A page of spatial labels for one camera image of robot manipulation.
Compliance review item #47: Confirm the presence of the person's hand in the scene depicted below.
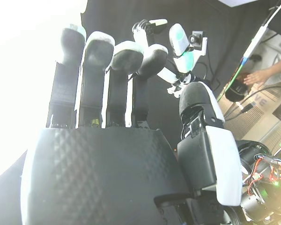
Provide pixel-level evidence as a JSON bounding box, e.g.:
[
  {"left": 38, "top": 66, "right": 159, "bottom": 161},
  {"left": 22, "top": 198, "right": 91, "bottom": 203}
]
[{"left": 244, "top": 69, "right": 270, "bottom": 86}]

